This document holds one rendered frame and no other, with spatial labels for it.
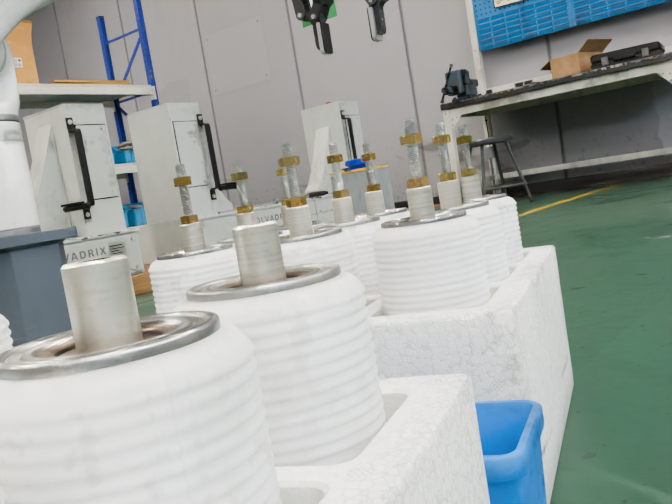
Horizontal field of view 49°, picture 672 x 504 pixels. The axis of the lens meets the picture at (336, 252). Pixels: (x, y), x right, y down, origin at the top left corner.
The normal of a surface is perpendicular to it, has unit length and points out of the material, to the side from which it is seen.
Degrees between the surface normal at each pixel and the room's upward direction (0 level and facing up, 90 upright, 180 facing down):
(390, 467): 0
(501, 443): 88
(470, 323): 90
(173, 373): 58
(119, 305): 90
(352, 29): 90
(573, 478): 0
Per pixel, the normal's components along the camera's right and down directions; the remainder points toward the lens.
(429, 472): 0.92, -0.12
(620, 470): -0.16, -0.98
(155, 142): -0.60, 0.17
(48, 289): 0.78, -0.07
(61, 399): -0.11, -0.45
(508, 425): -0.38, 0.11
